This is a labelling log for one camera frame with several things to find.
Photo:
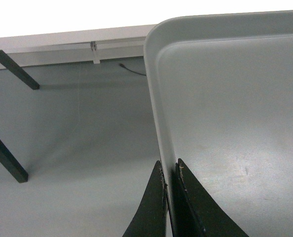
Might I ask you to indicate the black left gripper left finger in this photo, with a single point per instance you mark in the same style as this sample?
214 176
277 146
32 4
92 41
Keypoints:
151 215

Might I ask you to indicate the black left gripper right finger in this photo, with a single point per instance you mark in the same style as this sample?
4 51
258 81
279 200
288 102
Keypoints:
194 212

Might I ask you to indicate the grey silver serving tray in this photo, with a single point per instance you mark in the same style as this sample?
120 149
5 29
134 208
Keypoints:
221 89

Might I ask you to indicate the black table leg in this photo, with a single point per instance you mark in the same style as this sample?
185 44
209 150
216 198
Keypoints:
12 165
14 68

